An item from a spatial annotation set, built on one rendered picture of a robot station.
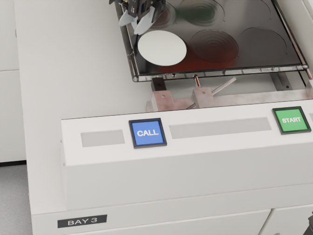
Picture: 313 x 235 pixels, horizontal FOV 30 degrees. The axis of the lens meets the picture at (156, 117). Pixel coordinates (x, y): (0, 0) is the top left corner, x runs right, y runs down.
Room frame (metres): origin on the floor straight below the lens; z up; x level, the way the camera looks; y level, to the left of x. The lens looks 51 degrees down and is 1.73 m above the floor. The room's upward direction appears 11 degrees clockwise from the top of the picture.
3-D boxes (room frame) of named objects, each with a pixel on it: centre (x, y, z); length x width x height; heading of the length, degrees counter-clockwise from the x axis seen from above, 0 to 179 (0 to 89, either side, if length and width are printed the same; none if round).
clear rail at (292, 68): (0.84, -0.12, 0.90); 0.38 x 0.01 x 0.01; 110
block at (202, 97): (0.74, -0.09, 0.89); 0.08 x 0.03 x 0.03; 20
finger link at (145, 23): (0.87, 0.06, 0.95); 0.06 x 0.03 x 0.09; 154
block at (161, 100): (0.71, -0.01, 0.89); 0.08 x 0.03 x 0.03; 20
